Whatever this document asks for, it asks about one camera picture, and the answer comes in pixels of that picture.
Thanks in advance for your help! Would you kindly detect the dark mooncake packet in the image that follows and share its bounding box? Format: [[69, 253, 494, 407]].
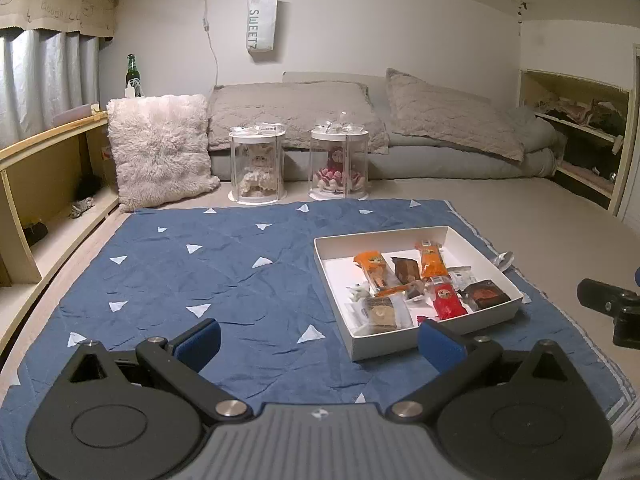
[[460, 281, 512, 311]]

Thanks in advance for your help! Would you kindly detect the orange bread packet green circle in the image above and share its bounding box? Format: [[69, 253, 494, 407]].
[[354, 252, 402, 297]]

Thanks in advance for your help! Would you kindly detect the grey curtain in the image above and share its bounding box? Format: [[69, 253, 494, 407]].
[[0, 30, 101, 149]]

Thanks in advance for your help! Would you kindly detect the fluffy cream pillow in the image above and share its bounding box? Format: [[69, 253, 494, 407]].
[[106, 94, 221, 213]]

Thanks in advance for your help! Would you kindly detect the orange foil snack packet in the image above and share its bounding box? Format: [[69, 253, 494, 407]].
[[415, 241, 449, 281]]

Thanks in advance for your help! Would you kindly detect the flat grey quilted pillow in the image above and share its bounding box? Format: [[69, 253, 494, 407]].
[[207, 82, 390, 154]]

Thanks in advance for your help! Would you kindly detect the clear case with cream doll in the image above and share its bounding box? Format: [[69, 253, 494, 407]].
[[228, 122, 289, 205]]

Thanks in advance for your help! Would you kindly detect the clear packet round pastry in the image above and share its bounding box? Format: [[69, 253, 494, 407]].
[[350, 296, 414, 334]]

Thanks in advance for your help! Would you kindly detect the red packet with green circle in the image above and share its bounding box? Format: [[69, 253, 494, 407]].
[[427, 282, 469, 321]]

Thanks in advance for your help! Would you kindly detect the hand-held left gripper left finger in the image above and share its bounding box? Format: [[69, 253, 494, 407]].
[[37, 317, 253, 423]]

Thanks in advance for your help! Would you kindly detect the small black object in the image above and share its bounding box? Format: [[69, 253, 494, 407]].
[[22, 220, 50, 246]]

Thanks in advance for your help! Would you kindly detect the red plush doll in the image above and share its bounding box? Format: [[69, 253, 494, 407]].
[[313, 147, 364, 194]]

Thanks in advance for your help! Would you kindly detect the crumpled cloth pile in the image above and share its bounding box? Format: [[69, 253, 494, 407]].
[[535, 96, 627, 127]]

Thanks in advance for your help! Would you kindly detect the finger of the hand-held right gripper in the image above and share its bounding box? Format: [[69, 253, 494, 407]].
[[576, 278, 640, 349]]

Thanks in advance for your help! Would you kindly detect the white hanging cable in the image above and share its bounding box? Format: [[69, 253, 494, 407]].
[[199, 0, 221, 87]]

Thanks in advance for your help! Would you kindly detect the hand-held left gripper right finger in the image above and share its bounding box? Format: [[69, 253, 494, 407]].
[[385, 319, 601, 423]]

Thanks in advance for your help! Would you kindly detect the white hanging bag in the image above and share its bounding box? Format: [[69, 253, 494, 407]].
[[245, 0, 279, 55]]

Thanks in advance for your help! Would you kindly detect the white cardboard box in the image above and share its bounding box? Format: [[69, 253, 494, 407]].
[[313, 225, 525, 363]]

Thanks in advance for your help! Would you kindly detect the green glass bottle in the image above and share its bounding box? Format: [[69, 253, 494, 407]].
[[125, 54, 141, 97]]

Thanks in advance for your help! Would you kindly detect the clear case with red doll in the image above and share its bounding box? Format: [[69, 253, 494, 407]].
[[308, 119, 371, 201]]

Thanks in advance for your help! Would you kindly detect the angled grey quilted pillow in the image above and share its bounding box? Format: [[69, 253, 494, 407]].
[[385, 67, 526, 162]]

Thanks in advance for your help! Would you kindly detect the brown chocolate bar packet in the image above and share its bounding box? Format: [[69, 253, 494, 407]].
[[391, 257, 419, 286]]

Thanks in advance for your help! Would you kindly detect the folded grey duvet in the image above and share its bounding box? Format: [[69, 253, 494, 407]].
[[210, 71, 569, 181]]

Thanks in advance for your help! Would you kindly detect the wooden wall cabinet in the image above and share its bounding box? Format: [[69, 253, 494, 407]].
[[519, 69, 634, 217]]

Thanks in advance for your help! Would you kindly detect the small white clear packet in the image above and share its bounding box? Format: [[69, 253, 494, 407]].
[[447, 265, 474, 289]]

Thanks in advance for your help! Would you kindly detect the beige valance with drawings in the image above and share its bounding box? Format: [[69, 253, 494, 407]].
[[0, 0, 117, 40]]

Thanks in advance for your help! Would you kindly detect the cream plush doll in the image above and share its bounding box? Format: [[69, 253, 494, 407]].
[[240, 142, 279, 199]]

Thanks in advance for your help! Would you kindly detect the cardboard box with red mark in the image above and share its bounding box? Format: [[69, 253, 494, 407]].
[[100, 132, 119, 194]]

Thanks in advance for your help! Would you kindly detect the wooden shelf unit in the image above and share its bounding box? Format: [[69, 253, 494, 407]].
[[0, 110, 121, 356]]

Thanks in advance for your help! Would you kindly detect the flat pink object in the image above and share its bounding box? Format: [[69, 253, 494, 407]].
[[52, 104, 101, 125]]

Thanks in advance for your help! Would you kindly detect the blue mat with white triangles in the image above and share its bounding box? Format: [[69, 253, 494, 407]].
[[0, 199, 633, 480]]

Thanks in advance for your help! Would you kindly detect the clear crinkled snack packet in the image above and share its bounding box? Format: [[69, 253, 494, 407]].
[[402, 280, 429, 303]]

